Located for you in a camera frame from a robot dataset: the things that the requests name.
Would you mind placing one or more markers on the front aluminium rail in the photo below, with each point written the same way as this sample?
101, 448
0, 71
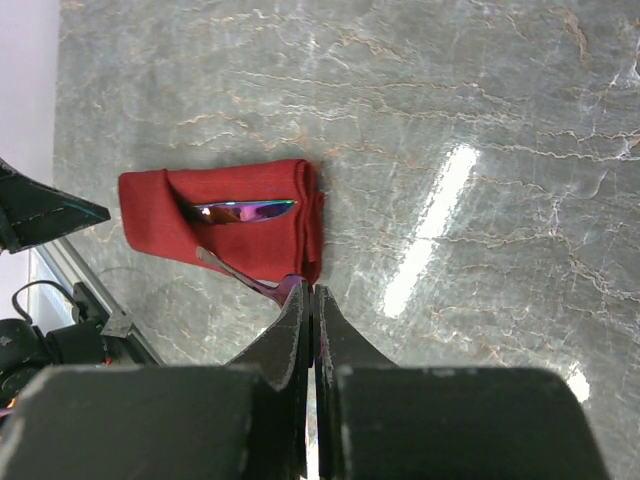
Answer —
69, 266

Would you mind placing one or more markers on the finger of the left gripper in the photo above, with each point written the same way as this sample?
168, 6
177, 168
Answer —
33, 214

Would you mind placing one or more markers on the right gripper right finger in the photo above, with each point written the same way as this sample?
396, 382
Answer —
378, 420

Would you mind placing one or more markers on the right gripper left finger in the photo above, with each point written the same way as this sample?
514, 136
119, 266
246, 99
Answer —
241, 420

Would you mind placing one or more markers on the dark red cloth napkin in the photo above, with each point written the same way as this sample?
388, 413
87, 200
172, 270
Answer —
154, 211

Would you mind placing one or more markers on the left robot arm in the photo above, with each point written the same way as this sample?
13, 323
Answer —
26, 349

